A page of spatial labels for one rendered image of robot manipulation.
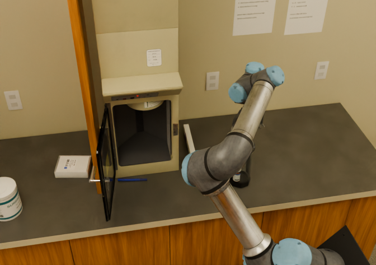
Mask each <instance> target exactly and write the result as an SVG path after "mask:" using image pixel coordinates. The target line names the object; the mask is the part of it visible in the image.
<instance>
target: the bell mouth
mask: <svg viewBox="0 0 376 265"><path fill-rule="evenodd" d="M163 101H164V100H160V101H150V102H143V103H132V104H127V105H128V106H129V107H131V108H133V109H135V110H152V109H155V108H157V107H159V106H160V105H161V104H162V103H163Z"/></svg>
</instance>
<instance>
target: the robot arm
mask: <svg viewBox="0 0 376 265"><path fill-rule="evenodd" d="M284 80H285V76H284V72H283V70H282V69H281V68H280V67H279V66H271V67H267V68H266V69H265V68H264V65H263V64H261V63H259V62H249V63H247V64H246V69H245V73H244V74H243V75H242V76H241V77H240V78H239V79H238V80H237V81H236V82H235V83H233V84H232V86H231V87H230V88H229V90H228V94H229V97H230V98H231V99H232V100H233V101H234V102H235V103H237V104H244V106H243V107H242V108H241V109H240V110H239V112H238V113H237V115H236V116H235V117H234V119H233V122H232V127H231V132H229V133H228V134H227V135H226V137H225V139H224V140H223V141H222V142H221V143H220V144H218V145H215V146H212V147H208V148H205V149H202V150H196V151H194V152H192V153H190V154H188V155H187V156H186V157H185V158H184V160H183V162H182V169H181V172H182V177H183V179H184V181H185V182H186V183H187V184H188V185H189V186H192V187H197V188H198V189H199V191H200V192H201V194H202V195H204V196H209V197H210V199H211V200H212V202H213V203H214V205H215V206H216V208H217V209H218V211H219V212H220V214H221V215H222V216H223V218H224V219H225V221H226V222H227V224H228V225H229V227H230V228H231V229H232V231H233V232H234V234H235V236H236V237H237V238H238V240H239V241H240V243H241V244H242V246H243V249H242V253H243V256H242V259H243V260H244V262H243V265H345V263H344V260H343V259H342V257H341V256H340V255H339V254H338V253H337V252H335V251H333V250H331V249H317V248H314V247H312V246H310V245H308V244H306V243H304V242H302V241H301V240H298V239H293V238H286V239H283V240H281V241H279V243H275V242H274V241H273V239H272V238H271V236H270V235H269V234H267V233H263V232H262V231H261V229H260V228H259V226H258V224H257V223H256V221H255V220H254V219H253V217H252V216H251V214H250V213H249V211H248V209H247V208H246V206H245V205H244V204H243V202H242V201H241V199H240V198H239V196H238V194H237V193H236V191H235V190H234V189H233V187H232V186H231V184H230V182H229V180H230V178H231V177H233V176H234V175H235V174H237V173H238V172H239V171H240V169H241V168H242V166H243V165H244V164H245V162H246V161H247V159H248V158H249V156H250V154H251V152H252V149H253V146H254V144H253V138H254V136H255V134H256V132H257V129H258V127H259V128H260V129H261V127H262V126H264V125H263V119H264V113H265V110H266V108H267V106H268V103H269V101H270V99H271V96H272V93H273V92H274V89H275V87H277V86H279V85H281V84H283V83H284ZM264 127H265V126H264Z"/></svg>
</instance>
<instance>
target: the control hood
mask: <svg viewBox="0 0 376 265"><path fill-rule="evenodd" d="M101 82H102V94H103V99H104V102H107V101H112V100H111V97H117V96H128V95H139V94H150V93H157V92H159V94H158V96H168V95H179V93H180V92H181V90H182V89H183V88H184V87H183V84H182V81H181V78H180V75H179V73H178V72H170V73H158V74H152V75H140V76H128V77H116V78H104V79H102V80H101Z"/></svg>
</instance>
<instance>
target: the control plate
mask: <svg viewBox="0 0 376 265"><path fill-rule="evenodd" d="M158 94H159V92H157V93H150V94H139V95H138V96H137V95H128V96H117V97H111V100H112V101H117V99H118V100H123V99H126V100H128V99H131V97H134V98H135V99H138V97H140V98H144V96H146V97H150V96H151V97H156V96H158Z"/></svg>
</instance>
